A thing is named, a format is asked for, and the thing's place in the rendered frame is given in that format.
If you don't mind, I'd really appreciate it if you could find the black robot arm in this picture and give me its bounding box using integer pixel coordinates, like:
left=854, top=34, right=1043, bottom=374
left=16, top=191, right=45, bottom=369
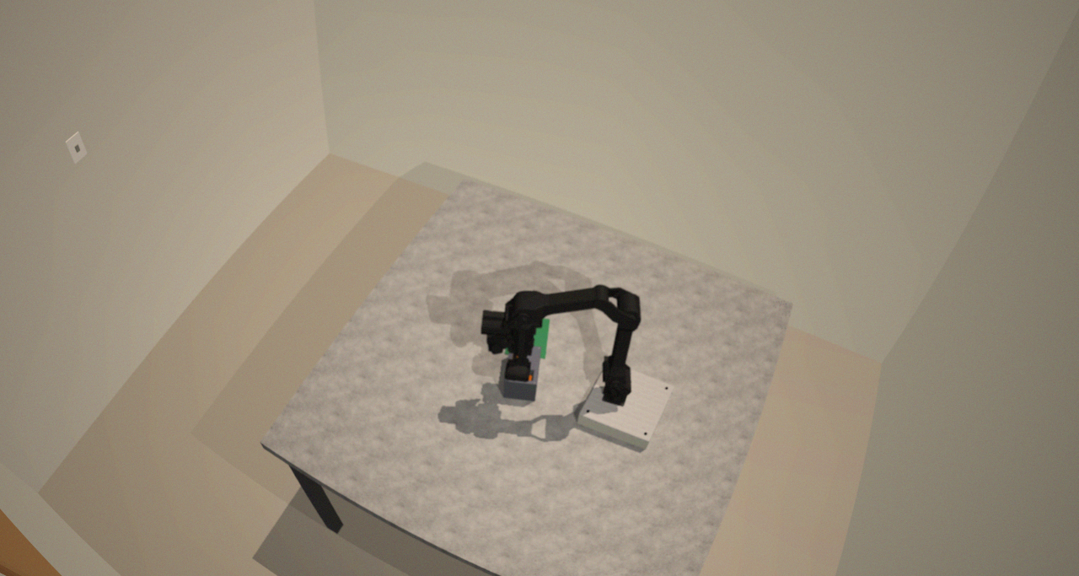
left=481, top=284, right=641, bottom=406

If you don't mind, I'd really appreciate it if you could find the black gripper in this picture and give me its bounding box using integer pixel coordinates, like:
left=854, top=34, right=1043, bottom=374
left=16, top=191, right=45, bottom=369
left=505, top=335, right=534, bottom=382

